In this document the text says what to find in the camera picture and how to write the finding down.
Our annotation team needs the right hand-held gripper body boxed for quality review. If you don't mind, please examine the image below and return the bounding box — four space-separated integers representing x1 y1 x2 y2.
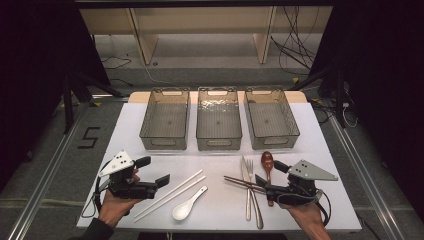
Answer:
265 158 340 207

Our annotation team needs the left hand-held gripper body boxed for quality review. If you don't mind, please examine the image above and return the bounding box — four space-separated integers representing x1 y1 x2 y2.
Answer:
98 149 159 200

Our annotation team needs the brown wooden spoon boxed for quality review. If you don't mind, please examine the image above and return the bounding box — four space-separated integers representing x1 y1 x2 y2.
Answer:
260 150 275 208

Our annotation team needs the white chopstick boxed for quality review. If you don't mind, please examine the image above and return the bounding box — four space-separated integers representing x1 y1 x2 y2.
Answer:
133 169 204 219
133 175 207 224

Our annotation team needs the steel fork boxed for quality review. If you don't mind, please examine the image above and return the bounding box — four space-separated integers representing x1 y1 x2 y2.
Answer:
245 158 255 222

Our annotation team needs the steel table knife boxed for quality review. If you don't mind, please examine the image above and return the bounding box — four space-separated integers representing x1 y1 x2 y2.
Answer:
240 155 265 230

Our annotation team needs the white ceramic spoon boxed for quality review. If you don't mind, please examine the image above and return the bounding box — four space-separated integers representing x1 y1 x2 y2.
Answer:
171 185 209 222

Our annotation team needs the smoky transparent plastic bin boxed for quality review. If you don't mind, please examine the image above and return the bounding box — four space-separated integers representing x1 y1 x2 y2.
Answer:
195 85 243 152
243 86 301 151
139 86 192 152

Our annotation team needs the person's left hand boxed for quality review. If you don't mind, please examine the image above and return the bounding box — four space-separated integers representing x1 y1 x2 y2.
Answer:
98 168 143 229

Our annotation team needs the person's right hand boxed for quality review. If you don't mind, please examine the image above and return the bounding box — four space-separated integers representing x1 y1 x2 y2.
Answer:
279 199 330 236

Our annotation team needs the black metal stand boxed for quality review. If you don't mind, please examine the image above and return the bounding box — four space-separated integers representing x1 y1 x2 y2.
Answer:
289 61 348 129
61 71 125 134

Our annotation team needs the dark curtain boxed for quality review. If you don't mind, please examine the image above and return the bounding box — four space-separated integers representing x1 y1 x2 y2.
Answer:
308 0 424 221
0 0 113 194

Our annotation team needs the beige wooden desk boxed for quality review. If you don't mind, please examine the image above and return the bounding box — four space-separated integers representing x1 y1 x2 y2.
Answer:
79 5 334 66

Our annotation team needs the aluminium floor rail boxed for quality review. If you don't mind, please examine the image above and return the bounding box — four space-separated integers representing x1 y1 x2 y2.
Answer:
6 103 93 240
328 114 406 240

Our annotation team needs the white floor cable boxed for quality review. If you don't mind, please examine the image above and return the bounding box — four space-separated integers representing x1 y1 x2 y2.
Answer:
126 53 176 87

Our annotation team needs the black floor cable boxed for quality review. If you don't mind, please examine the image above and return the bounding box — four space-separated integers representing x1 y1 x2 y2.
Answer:
100 55 133 70

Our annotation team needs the bundle of black cables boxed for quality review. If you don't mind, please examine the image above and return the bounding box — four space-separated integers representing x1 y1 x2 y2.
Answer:
269 5 321 76

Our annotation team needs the black frame bar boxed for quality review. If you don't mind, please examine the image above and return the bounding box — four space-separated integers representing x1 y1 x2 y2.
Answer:
74 0 334 8

